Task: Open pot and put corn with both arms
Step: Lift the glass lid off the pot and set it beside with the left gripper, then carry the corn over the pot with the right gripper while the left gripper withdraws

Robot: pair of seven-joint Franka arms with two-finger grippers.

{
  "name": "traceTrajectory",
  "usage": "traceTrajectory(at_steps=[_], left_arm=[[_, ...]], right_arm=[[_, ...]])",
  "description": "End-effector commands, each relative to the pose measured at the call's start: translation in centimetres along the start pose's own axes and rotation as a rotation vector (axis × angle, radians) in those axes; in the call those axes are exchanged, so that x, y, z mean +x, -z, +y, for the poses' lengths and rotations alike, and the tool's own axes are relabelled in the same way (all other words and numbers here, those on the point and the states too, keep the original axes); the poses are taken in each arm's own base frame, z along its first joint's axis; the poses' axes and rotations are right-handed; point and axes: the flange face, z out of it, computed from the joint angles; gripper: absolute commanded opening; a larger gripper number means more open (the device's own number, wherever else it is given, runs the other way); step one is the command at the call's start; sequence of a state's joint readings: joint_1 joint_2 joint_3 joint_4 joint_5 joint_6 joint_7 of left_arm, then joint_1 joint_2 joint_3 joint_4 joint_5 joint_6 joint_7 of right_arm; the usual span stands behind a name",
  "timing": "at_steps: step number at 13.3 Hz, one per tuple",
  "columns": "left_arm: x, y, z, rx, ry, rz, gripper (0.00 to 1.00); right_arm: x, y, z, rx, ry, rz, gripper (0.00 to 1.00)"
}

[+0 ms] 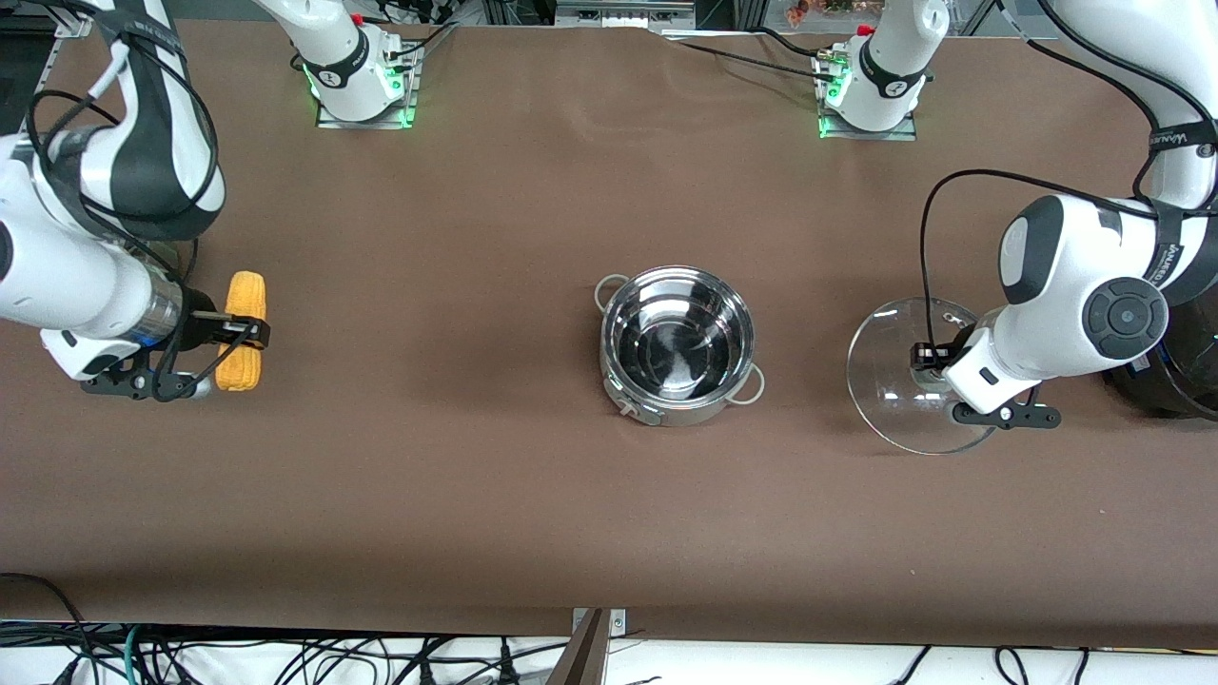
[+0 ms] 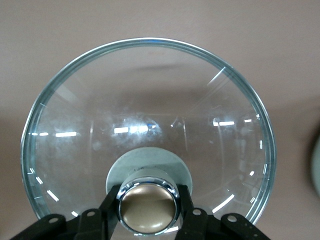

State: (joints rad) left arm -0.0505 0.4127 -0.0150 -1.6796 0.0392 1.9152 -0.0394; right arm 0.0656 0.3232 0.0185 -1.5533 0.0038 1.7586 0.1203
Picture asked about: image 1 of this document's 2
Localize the yellow corn cob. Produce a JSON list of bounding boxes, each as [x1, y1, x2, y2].
[[215, 271, 270, 393]]

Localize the round glass pot lid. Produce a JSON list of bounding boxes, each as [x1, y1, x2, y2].
[[846, 297, 1010, 456]]

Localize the black rice cooker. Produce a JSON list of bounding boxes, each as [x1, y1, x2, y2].
[[1104, 285, 1218, 421]]

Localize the brown table cover sheet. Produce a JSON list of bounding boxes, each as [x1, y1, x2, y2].
[[0, 17, 1218, 650]]

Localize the grey metal pole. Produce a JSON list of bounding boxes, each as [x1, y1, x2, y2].
[[545, 609, 610, 685]]

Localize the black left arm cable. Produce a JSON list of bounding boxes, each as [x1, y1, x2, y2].
[[918, 0, 1218, 372]]

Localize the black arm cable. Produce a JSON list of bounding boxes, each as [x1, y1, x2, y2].
[[918, 0, 1218, 372], [24, 0, 206, 401]]

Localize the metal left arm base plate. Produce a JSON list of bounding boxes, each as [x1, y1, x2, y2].
[[816, 52, 919, 142]]

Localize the steel electric pot grey handles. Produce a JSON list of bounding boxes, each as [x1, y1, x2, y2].
[[596, 265, 767, 428]]

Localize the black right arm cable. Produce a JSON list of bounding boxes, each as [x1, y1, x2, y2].
[[24, 0, 206, 401]]

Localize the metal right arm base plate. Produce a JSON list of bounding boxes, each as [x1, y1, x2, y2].
[[316, 43, 421, 129]]

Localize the black right base cable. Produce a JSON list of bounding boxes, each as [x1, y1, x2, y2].
[[385, 21, 460, 63]]

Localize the black base cable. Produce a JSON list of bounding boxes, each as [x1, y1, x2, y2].
[[666, 29, 838, 82], [385, 21, 460, 63]]

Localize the black left base cable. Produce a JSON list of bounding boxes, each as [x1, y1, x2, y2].
[[666, 29, 838, 82]]

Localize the grey metal frame box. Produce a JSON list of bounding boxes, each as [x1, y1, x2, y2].
[[555, 0, 697, 29]]

